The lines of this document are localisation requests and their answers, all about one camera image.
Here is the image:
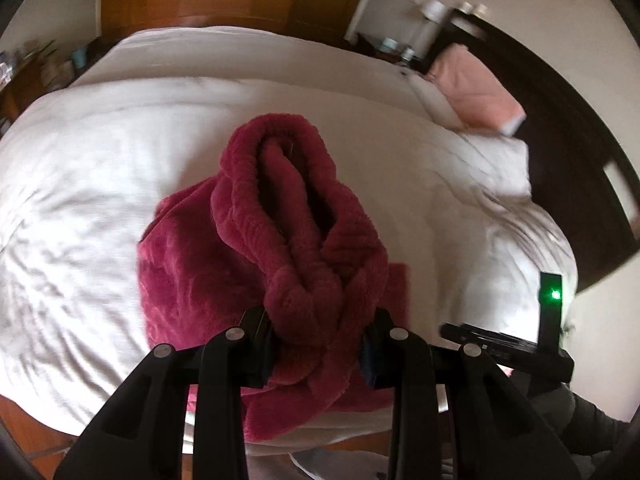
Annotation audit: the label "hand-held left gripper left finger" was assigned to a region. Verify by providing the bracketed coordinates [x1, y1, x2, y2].
[52, 307, 275, 480]

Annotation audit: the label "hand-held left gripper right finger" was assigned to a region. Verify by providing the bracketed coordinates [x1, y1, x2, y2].
[362, 307, 581, 480]

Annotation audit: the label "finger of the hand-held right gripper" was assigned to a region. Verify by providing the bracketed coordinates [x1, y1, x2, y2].
[439, 323, 540, 362]

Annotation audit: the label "crimson fleece pants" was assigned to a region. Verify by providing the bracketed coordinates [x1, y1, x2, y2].
[136, 114, 409, 444]

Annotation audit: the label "person's right forearm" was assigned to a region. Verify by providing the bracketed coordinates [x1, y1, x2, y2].
[530, 387, 632, 462]

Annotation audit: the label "dark wooden headboard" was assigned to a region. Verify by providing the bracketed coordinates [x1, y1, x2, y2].
[425, 10, 640, 295]

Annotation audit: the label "pink pillow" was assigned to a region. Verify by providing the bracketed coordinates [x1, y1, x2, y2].
[425, 42, 527, 134]

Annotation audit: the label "white pillow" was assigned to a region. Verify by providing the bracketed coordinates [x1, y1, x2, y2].
[409, 77, 467, 130]

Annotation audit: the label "dark nightstand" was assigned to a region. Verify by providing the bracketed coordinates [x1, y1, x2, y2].
[357, 32, 426, 62]

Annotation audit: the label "white bedside lamp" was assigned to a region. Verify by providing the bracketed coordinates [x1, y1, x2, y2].
[417, 0, 448, 58]

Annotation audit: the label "white bed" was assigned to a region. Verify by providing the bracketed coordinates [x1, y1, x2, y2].
[0, 25, 581, 457]

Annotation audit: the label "wooden sideboard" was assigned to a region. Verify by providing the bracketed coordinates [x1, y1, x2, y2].
[0, 40, 101, 137]

